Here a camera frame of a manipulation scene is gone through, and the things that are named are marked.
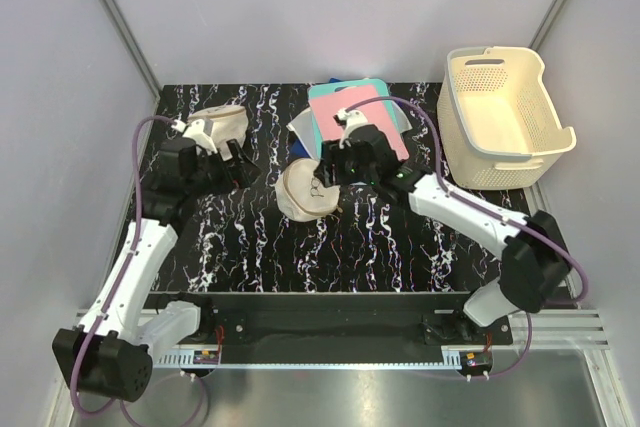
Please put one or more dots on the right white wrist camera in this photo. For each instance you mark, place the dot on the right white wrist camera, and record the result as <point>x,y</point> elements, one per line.
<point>349,121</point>

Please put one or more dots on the mesh laundry bag with glasses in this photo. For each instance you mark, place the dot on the mesh laundry bag with glasses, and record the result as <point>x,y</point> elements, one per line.
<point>302,197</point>

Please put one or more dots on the white slotted cable duct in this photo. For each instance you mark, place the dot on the white slotted cable duct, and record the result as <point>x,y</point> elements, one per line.
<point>427,358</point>

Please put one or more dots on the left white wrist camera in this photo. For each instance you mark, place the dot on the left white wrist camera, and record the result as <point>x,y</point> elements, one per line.
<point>201,132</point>

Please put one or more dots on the cream plastic laundry basket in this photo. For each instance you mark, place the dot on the cream plastic laundry basket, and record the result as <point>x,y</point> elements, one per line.
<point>498,126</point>

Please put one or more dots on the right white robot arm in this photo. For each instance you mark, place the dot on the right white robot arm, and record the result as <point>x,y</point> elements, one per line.
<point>530,249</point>

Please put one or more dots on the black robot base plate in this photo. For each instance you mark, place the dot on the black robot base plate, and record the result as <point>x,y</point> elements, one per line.
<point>365,301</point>

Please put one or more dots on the far mesh laundry bag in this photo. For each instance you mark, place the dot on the far mesh laundry bag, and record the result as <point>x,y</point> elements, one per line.
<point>230,122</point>

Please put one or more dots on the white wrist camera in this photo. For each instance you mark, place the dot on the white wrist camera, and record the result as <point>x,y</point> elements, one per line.
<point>201,132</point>
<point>349,121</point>

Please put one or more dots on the dark blue board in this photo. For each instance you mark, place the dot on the dark blue board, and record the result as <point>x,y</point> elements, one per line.
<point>297,148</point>

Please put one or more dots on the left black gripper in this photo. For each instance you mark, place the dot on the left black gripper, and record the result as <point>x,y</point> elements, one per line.
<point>244,173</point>

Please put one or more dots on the left aluminium frame post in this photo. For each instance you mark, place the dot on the left aluminium frame post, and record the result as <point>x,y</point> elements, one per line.
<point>131,45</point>

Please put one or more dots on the pink plastic board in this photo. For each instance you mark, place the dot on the pink plastic board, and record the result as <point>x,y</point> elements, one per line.
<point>326,100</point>

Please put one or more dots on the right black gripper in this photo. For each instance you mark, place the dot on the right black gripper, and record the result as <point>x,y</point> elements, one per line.
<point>334,155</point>

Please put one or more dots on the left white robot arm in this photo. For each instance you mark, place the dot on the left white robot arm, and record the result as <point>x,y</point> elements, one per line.
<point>110,353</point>

